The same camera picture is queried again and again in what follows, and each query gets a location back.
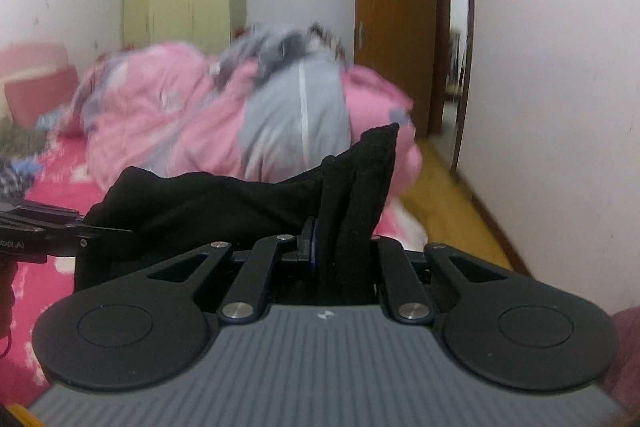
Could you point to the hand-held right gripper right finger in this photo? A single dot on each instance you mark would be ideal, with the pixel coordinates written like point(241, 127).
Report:
point(395, 272)

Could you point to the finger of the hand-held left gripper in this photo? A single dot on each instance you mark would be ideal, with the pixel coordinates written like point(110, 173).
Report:
point(50, 213)
point(90, 238)

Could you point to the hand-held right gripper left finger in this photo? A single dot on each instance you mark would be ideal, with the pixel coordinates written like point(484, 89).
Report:
point(312, 242)

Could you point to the black t-shirt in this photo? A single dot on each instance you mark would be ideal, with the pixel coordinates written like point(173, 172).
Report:
point(225, 207)

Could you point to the pink floral bed blanket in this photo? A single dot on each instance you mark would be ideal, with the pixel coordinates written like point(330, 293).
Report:
point(35, 282)

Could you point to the plaid shirt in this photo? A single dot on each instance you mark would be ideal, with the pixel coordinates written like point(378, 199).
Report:
point(12, 179)

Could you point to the green patterned garment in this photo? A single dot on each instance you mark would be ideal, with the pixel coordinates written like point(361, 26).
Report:
point(17, 139)

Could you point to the light blue garment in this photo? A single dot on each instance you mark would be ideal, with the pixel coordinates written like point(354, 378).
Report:
point(52, 119)

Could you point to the pink pillow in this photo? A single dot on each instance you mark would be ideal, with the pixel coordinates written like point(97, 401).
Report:
point(42, 99)

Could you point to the pink grey floral duvet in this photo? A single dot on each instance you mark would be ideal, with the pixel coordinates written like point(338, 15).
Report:
point(175, 117)

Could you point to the pink white headboard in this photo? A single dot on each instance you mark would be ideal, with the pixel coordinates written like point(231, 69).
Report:
point(30, 57)

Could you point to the maroon cloth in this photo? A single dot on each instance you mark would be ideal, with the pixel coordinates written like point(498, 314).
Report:
point(625, 357)

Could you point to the wooden door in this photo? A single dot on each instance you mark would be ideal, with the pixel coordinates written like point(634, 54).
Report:
point(395, 7)

